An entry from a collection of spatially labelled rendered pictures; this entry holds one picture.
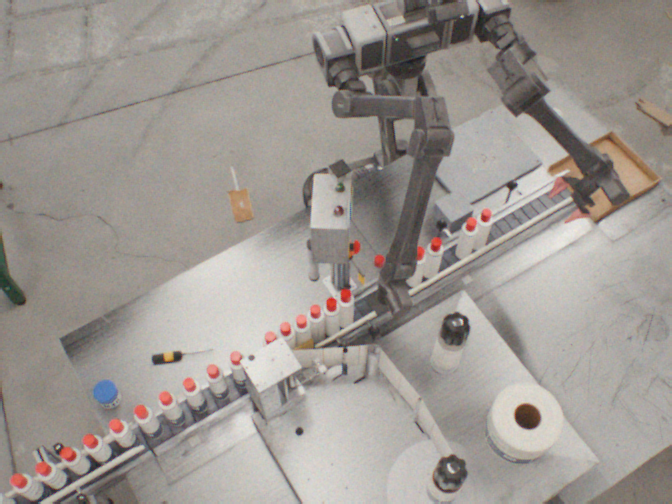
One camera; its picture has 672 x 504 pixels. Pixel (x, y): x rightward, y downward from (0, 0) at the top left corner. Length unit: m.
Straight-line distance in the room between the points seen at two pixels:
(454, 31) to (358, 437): 1.25
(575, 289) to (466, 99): 1.74
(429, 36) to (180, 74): 2.21
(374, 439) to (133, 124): 2.38
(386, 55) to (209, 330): 1.04
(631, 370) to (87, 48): 3.28
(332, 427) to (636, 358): 1.00
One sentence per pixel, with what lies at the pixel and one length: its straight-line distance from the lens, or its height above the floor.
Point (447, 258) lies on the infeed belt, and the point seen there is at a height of 0.88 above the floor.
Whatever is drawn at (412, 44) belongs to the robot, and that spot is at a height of 1.49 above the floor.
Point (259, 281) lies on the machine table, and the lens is 2.64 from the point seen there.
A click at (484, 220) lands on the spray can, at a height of 1.06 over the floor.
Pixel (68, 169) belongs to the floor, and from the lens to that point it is 4.11.
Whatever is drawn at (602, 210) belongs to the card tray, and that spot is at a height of 0.83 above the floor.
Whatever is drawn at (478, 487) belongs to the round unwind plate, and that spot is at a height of 0.89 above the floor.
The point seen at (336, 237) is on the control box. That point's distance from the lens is 2.01.
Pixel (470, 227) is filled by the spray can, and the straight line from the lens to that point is 2.48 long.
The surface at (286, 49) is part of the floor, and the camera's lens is 4.40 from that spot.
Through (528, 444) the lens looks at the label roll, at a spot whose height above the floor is 1.02.
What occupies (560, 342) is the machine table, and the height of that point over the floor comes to 0.83.
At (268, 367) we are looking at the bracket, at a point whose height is 1.14.
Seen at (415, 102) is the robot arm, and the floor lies 1.68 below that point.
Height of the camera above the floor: 3.17
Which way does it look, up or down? 61 degrees down
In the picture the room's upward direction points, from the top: straight up
